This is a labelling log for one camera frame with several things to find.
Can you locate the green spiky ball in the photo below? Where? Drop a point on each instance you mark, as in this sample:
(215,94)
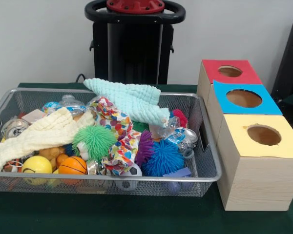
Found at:
(94,141)

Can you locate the crushed silver can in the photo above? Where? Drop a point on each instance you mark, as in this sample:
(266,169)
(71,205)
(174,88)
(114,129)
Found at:
(189,139)

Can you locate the purple spiky ball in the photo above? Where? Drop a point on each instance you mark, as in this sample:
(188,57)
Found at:
(144,146)

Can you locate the shallow clear mesh bin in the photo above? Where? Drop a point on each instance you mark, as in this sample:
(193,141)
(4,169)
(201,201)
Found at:
(205,165)

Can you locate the pale yellow cloth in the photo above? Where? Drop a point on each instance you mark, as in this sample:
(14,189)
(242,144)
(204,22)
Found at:
(44,131)

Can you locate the colourful patterned cloth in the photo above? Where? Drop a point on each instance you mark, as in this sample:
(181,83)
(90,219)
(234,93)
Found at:
(118,131)

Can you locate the crushed clear water bottle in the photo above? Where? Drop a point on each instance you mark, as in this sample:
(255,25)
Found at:
(168,129)

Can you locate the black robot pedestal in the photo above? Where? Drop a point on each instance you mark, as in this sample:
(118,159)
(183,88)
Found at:
(132,48)

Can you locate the yellow smiley ball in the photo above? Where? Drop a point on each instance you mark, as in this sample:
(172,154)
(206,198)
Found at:
(36,166)

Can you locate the orange toy basketball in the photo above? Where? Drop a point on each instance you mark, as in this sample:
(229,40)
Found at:
(72,166)

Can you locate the blue spiky ball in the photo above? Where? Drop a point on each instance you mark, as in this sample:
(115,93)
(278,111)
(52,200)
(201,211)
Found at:
(163,158)

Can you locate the red spiky toy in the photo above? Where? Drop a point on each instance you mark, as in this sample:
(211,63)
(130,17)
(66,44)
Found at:
(180,118)

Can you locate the mint green cloth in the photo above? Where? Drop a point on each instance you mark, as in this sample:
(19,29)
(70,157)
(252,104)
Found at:
(132,100)

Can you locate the wooden box with three holes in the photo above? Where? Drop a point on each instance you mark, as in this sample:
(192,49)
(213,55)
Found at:
(259,180)

